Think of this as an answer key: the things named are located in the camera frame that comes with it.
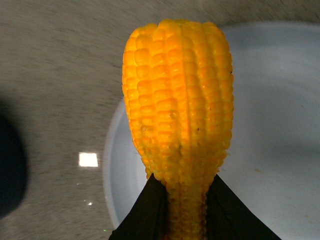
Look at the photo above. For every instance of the dark blue pot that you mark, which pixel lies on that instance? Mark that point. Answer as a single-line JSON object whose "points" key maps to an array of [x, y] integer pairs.
{"points": [[14, 171]]}

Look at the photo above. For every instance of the light blue plate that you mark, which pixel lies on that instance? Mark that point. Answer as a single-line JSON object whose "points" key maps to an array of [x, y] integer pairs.
{"points": [[273, 161]]}

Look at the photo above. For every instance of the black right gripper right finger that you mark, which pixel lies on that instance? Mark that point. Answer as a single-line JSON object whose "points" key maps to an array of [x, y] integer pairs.
{"points": [[228, 218]]}

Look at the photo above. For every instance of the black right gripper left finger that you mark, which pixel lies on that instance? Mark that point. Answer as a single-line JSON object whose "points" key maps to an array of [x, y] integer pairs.
{"points": [[147, 218]]}

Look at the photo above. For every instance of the yellow corn cob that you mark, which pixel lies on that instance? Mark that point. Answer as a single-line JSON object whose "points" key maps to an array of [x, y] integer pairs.
{"points": [[177, 82]]}

